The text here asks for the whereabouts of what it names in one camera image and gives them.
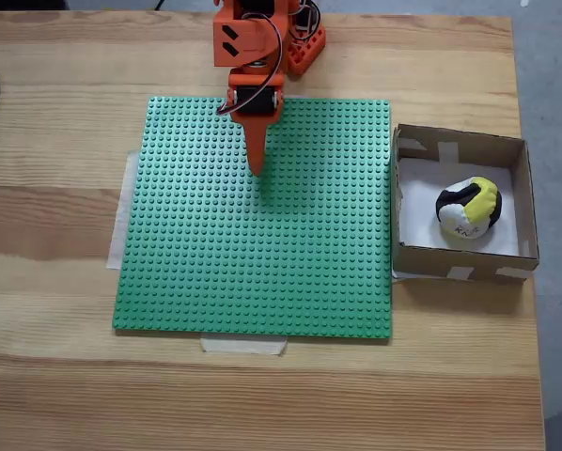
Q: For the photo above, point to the yellow white black fabric ball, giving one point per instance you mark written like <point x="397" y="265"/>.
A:
<point x="473" y="206"/>

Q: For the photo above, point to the brown cardboard box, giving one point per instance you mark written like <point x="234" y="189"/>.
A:
<point x="422" y="263"/>

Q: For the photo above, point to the green studded baseplate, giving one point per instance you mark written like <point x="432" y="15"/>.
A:
<point x="285" y="235"/>

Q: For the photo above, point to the beige masking tape strip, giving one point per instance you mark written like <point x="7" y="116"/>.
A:
<point x="398" y="277"/>
<point x="119" y="235"/>
<point x="243" y="346"/>

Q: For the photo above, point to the white paper sheet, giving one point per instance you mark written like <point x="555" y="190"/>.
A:
<point x="417" y="211"/>

